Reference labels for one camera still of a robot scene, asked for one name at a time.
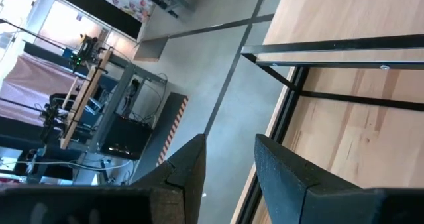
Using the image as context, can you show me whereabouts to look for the white floor cable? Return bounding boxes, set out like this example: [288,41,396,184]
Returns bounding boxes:
[0,158,133,172]

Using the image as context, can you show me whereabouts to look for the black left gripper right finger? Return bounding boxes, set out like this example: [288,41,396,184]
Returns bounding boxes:
[254,133,424,224]

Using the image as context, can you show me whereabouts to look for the background wooden robot workstation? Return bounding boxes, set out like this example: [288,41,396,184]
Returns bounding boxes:
[58,48,168,158]

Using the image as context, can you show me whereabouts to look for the pink cloth cover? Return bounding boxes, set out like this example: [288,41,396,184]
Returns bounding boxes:
[0,53,83,127]

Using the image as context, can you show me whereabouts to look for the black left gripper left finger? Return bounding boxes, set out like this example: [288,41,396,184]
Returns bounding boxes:
[0,133,207,224]

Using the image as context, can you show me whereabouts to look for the black partition panel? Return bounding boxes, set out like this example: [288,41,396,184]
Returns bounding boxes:
[54,0,143,41]

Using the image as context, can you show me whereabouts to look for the floral patterned cloth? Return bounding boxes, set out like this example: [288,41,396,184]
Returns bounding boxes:
[81,0,156,23]

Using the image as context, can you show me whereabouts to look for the black computer case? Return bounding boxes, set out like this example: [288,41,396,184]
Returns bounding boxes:
[100,114,154,161]

